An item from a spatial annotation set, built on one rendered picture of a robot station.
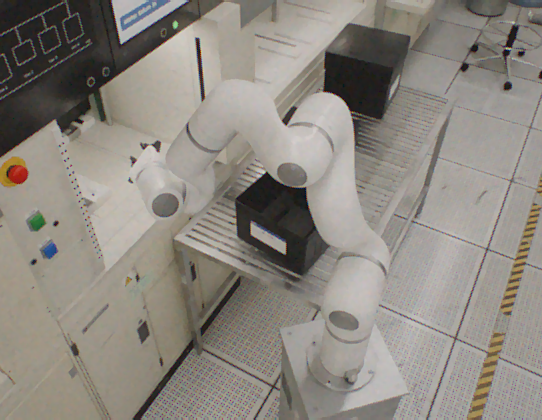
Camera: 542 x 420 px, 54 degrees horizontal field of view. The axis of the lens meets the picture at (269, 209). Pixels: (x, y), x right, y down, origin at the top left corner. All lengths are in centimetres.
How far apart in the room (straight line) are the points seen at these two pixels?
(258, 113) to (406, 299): 183
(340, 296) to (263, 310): 140
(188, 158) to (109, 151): 95
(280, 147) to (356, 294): 39
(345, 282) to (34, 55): 78
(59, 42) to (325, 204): 64
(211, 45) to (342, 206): 78
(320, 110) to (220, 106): 18
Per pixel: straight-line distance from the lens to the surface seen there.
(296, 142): 88
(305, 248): 158
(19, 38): 115
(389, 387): 151
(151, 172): 129
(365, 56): 223
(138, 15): 138
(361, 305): 113
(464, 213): 311
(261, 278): 166
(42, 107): 122
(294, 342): 154
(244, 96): 95
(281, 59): 246
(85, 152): 203
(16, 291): 138
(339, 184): 102
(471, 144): 360
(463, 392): 245
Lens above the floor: 209
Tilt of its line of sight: 46 degrees down
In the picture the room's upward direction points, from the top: 1 degrees clockwise
